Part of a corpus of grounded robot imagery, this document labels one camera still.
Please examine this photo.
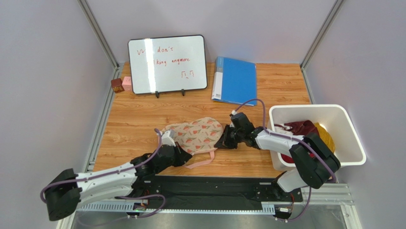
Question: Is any floral mesh laundry bag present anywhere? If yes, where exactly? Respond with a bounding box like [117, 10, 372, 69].
[162, 117, 223, 169]

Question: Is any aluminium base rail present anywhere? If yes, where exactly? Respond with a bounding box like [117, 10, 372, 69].
[57, 176, 355, 229]

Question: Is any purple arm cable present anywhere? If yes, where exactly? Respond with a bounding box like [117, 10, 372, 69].
[40, 128, 166, 220]
[231, 98, 337, 222]

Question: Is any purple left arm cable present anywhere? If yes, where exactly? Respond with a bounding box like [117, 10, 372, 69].
[40, 128, 166, 220]

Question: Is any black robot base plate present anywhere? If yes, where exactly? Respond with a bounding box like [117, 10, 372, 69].
[129, 176, 303, 210]

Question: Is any white plastic bin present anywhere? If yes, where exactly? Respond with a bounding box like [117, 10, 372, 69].
[267, 104, 366, 167]

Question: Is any brown cube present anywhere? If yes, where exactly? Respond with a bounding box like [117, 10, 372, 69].
[111, 78, 125, 93]

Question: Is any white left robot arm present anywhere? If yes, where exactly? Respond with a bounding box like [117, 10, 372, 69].
[40, 144, 193, 221]

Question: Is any dark red clothes pile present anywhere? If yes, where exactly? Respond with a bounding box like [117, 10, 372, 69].
[273, 119, 321, 164]

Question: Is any pink cube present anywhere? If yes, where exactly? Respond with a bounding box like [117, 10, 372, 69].
[122, 76, 132, 91]

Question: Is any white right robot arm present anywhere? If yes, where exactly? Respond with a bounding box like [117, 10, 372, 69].
[215, 113, 341, 193]

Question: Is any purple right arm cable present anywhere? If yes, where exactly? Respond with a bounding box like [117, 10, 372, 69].
[231, 98, 337, 222]

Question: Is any white dry-erase board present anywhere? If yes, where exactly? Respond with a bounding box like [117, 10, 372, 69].
[127, 35, 208, 96]

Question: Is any blue file folder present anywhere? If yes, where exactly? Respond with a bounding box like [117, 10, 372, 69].
[211, 56, 257, 104]

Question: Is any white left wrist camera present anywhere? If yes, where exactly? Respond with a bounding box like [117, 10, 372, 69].
[161, 129, 176, 146]

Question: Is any yellow garment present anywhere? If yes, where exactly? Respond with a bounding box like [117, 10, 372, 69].
[314, 123, 335, 154]

